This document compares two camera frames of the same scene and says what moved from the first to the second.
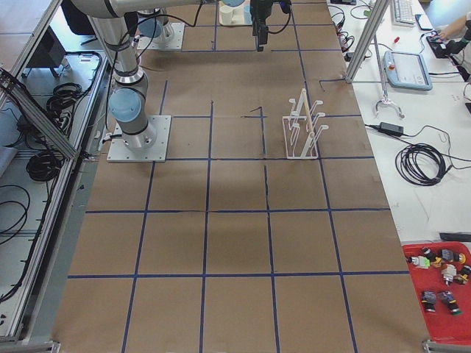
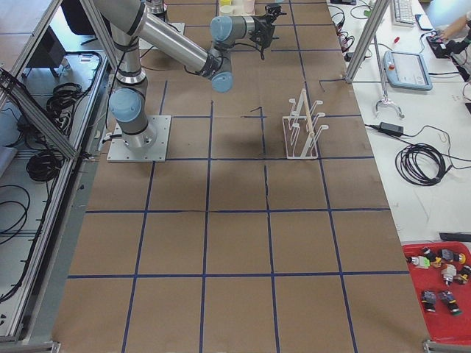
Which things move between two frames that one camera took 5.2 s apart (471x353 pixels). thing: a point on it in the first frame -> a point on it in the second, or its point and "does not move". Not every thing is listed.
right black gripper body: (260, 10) -> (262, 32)
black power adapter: (391, 128) does not move
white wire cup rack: (300, 137) does not move
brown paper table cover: (228, 246) does not move
